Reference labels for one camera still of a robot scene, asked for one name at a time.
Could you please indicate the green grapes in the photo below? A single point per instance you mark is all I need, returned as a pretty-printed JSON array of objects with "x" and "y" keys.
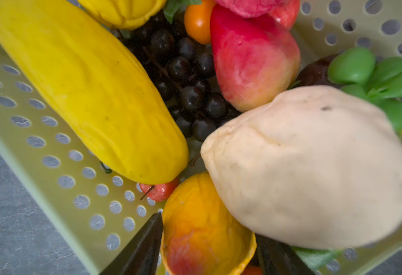
[{"x": 379, "y": 83}]

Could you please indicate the red pink peach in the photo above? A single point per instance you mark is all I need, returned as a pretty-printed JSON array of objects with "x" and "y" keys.
[{"x": 255, "y": 59}]

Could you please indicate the pale green perforated fruit basket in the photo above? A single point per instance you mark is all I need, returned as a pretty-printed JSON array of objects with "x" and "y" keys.
[{"x": 98, "y": 213}]

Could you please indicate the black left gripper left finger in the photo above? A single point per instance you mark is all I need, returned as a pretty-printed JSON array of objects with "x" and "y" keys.
[{"x": 140, "y": 256}]

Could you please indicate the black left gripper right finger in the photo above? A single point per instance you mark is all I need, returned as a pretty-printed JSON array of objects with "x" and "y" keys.
[{"x": 277, "y": 258}]

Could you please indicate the yellow mango left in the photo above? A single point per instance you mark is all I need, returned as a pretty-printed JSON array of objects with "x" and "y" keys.
[{"x": 97, "y": 86}]

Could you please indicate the dark purple grape bunch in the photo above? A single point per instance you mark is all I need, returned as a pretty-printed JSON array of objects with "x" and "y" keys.
[{"x": 183, "y": 73}]

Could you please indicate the pale yellow pear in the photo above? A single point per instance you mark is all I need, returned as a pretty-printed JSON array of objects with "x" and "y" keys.
[{"x": 315, "y": 168}]

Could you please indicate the dark brown avocado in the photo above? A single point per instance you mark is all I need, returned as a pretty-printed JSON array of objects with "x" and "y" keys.
[{"x": 316, "y": 73}]

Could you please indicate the orange yellow peach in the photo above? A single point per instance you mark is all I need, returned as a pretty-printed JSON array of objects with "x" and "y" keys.
[{"x": 200, "y": 236}]

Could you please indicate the small red cherry fruit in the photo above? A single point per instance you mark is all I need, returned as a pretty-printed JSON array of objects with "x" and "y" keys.
[{"x": 159, "y": 192}]

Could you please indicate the pink wrinkled round fruit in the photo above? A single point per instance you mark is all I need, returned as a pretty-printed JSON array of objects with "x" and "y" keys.
[{"x": 283, "y": 12}]

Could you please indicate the small orange tomato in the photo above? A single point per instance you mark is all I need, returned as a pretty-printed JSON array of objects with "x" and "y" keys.
[{"x": 197, "y": 21}]

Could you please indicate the yellow wrinkled bell pepper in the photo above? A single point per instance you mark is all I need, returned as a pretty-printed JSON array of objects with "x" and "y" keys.
[{"x": 123, "y": 14}]

